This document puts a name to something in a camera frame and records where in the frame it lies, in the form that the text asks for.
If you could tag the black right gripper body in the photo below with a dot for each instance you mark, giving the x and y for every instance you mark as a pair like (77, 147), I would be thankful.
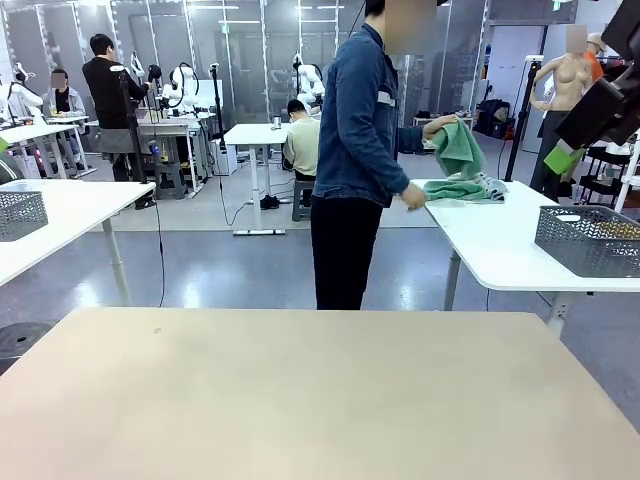
(627, 22)

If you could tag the person's right forearm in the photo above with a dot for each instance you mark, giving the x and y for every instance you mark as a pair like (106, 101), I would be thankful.
(390, 180)

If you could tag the person's left forearm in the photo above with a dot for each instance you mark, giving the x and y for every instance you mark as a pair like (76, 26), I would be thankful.
(411, 140)

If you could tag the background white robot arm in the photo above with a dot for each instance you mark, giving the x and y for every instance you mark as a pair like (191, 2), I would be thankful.
(310, 80)
(25, 97)
(182, 85)

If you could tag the grey plastic mesh basket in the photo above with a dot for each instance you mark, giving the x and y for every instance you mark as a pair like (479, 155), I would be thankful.
(22, 215)
(575, 245)

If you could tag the person's left hand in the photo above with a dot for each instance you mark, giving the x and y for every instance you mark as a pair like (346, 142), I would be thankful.
(434, 129)

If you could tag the person's right hand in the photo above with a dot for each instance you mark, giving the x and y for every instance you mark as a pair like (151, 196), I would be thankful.
(414, 196)

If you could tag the person in dark sweater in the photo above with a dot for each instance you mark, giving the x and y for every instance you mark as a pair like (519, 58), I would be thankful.
(7, 170)

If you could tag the white lab desk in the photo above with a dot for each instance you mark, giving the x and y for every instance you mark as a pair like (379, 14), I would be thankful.
(30, 131)

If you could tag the bare mannequin black trousers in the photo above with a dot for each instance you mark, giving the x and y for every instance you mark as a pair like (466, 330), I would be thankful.
(567, 85)

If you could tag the black shelf cart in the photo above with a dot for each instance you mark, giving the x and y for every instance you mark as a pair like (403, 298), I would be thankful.
(600, 187)

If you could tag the black tripod stand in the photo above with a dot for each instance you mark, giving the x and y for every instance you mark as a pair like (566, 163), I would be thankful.
(218, 107)
(520, 125)
(132, 125)

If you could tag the background person black tee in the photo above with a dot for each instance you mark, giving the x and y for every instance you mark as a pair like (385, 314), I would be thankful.
(75, 102)

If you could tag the black bags pile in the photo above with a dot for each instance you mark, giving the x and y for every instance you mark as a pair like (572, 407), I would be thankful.
(492, 117)

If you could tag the man in black sweater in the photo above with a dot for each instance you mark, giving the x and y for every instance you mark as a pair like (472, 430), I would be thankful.
(107, 95)

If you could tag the grey plastic stool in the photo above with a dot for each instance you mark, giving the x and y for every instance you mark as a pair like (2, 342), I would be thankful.
(170, 182)
(302, 200)

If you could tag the white standing desk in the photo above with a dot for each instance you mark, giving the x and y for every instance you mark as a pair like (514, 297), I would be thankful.
(252, 134)

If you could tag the person in denim jacket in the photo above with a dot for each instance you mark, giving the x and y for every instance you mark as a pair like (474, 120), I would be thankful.
(350, 125)

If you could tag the black sneaker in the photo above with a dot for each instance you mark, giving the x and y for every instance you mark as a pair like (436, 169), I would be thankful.
(269, 202)

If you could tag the seated person beige shirt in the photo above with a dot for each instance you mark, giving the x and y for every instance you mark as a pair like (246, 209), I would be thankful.
(302, 145)

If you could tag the white frame workbench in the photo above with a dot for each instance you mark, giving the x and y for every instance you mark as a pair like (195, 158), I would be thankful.
(172, 130)

